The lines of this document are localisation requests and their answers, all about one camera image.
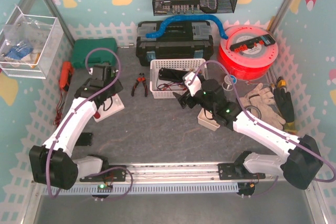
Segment tape roll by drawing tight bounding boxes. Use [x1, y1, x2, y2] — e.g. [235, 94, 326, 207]
[245, 105, 261, 119]

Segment orange multimeter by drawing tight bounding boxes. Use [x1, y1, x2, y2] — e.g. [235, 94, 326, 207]
[59, 61, 74, 92]

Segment small white tray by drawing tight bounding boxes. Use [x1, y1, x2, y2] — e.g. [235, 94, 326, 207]
[197, 109, 220, 131]

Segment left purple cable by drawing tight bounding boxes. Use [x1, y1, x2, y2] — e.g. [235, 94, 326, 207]
[46, 48, 134, 199]

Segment solder wire spool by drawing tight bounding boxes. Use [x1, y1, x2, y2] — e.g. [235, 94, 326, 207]
[222, 74, 237, 91]

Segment black glove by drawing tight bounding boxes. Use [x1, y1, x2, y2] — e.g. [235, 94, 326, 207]
[274, 89, 295, 123]

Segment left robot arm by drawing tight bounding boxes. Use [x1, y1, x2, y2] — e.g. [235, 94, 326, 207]
[29, 63, 124, 189]

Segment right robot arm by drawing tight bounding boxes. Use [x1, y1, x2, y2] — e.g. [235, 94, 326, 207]
[174, 72, 323, 190]

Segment blue white gloves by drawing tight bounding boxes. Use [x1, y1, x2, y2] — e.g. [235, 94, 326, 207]
[5, 41, 34, 62]

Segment white peg fixture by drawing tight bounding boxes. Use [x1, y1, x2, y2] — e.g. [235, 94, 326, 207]
[93, 94, 124, 122]

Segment clear acrylic box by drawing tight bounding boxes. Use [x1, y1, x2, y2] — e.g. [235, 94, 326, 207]
[1, 6, 64, 79]

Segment white perforated basket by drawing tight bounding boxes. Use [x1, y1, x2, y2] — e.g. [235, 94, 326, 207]
[150, 58, 207, 99]

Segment white work gloves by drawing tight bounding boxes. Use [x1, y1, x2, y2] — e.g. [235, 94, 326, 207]
[239, 83, 286, 130]

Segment orange black pliers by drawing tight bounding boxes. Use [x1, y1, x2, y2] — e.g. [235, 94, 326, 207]
[131, 73, 148, 97]

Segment aluminium rail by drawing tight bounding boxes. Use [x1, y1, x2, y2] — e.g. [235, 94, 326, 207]
[73, 159, 289, 183]

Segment black toolbox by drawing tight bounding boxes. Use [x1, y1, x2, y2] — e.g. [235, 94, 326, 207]
[135, 21, 214, 67]

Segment red multimeter leads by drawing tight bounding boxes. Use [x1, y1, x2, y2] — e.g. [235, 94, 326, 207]
[54, 90, 65, 127]

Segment blue corrugated hose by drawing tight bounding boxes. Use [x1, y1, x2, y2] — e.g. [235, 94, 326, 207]
[146, 14, 229, 39]

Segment black red connector strip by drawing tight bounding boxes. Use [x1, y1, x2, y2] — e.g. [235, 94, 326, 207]
[229, 34, 276, 53]

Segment grey slotted cable duct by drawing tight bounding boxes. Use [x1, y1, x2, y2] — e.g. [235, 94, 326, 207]
[59, 182, 239, 196]

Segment green plastic case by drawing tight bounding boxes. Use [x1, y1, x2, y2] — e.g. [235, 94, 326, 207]
[70, 38, 118, 69]

